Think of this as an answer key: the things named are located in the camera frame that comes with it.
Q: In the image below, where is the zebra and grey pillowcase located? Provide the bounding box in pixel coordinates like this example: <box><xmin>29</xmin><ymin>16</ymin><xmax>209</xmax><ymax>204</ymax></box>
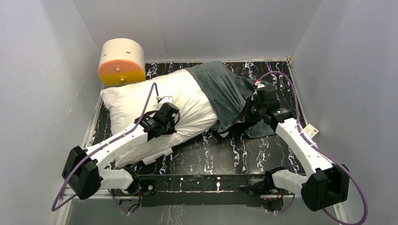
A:
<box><xmin>184</xmin><ymin>61</ymin><xmax>277</xmax><ymax>139</ymax></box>

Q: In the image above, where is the white pillow insert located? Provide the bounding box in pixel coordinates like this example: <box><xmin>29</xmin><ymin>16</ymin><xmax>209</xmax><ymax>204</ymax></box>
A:
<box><xmin>100</xmin><ymin>68</ymin><xmax>218</xmax><ymax>169</ymax></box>

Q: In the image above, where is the cream and orange cylindrical container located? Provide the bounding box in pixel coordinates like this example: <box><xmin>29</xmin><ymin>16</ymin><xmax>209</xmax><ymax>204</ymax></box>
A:
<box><xmin>98</xmin><ymin>38</ymin><xmax>146</xmax><ymax>86</ymax></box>

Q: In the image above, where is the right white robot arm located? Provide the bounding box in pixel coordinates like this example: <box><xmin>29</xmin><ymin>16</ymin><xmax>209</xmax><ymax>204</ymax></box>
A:
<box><xmin>242</xmin><ymin>81</ymin><xmax>349</xmax><ymax>211</ymax></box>

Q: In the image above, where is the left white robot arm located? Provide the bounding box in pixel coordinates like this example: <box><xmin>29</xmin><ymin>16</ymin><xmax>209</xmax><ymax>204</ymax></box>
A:
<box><xmin>62</xmin><ymin>103</ymin><xmax>180</xmax><ymax>200</ymax></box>

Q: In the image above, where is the white tag card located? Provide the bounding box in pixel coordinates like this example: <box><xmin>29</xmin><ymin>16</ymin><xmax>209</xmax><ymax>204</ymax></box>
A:
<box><xmin>303</xmin><ymin>124</ymin><xmax>319</xmax><ymax>139</ymax></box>

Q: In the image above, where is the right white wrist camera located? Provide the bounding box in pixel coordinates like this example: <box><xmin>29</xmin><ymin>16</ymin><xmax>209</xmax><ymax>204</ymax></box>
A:
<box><xmin>253</xmin><ymin>80</ymin><xmax>266</xmax><ymax>90</ymax></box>

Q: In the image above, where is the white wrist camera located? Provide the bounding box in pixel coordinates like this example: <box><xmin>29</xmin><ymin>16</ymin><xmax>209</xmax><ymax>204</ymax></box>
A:
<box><xmin>253</xmin><ymin>80</ymin><xmax>266</xmax><ymax>90</ymax></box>
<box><xmin>156</xmin><ymin>96</ymin><xmax>173</xmax><ymax>104</ymax></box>

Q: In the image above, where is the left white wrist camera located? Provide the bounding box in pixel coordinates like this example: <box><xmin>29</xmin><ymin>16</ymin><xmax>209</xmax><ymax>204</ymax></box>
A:
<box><xmin>156</xmin><ymin>96</ymin><xmax>173</xmax><ymax>104</ymax></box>

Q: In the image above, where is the black front mounting rail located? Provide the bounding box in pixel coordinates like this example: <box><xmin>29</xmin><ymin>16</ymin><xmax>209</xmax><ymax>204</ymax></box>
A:
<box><xmin>140</xmin><ymin>174</ymin><xmax>274</xmax><ymax>207</ymax></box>

